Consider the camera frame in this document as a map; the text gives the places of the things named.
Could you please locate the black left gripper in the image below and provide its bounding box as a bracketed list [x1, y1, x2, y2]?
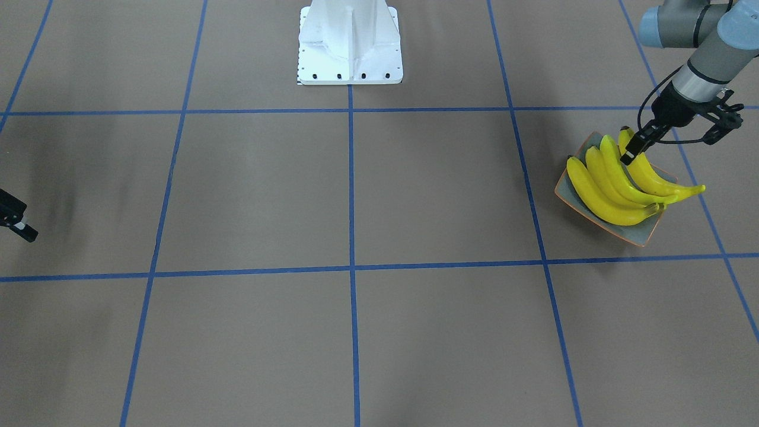
[619, 82, 712, 165]

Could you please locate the yellow banana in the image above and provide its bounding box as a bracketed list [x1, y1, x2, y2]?
[599, 135, 679, 206]
[615, 132, 706, 202]
[566, 157, 662, 227]
[585, 146, 651, 208]

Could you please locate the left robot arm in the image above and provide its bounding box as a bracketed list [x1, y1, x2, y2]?
[620, 1, 758, 165]

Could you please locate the grey square plate orange rim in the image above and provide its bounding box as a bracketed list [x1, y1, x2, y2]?
[554, 132, 681, 247]

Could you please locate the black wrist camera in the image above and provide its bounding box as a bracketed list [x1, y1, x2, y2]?
[697, 88, 744, 145]

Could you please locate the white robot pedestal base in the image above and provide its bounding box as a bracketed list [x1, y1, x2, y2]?
[296, 1, 404, 85]

